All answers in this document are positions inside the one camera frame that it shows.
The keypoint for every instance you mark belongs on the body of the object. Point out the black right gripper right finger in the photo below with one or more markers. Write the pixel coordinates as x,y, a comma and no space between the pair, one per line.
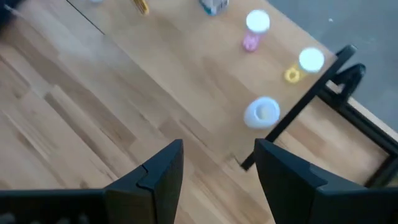
289,186

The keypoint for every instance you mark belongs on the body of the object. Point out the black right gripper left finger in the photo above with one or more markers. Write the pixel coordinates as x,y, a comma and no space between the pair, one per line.
152,186

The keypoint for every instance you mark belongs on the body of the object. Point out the yellow translucent pill vial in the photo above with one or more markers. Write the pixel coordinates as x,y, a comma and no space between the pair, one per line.
311,60

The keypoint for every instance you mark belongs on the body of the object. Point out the pink translucent pill vial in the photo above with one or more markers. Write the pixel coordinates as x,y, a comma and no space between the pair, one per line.
256,23

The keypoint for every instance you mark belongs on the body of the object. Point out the yellow Dramamine tube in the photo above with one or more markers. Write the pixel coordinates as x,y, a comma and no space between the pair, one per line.
141,7

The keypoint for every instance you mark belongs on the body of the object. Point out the large white labelled medicine bottle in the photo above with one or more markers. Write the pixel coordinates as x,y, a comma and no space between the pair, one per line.
214,7

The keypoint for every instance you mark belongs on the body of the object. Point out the black aluminium table frame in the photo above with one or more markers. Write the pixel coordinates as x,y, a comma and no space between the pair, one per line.
367,124

